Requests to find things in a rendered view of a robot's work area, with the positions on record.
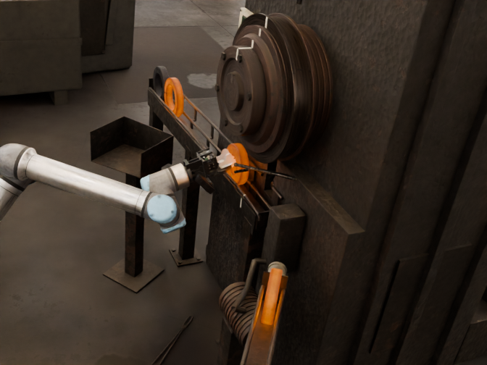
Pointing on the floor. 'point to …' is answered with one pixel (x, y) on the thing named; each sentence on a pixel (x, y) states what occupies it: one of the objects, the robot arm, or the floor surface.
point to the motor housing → (235, 324)
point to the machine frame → (381, 187)
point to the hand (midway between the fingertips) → (237, 159)
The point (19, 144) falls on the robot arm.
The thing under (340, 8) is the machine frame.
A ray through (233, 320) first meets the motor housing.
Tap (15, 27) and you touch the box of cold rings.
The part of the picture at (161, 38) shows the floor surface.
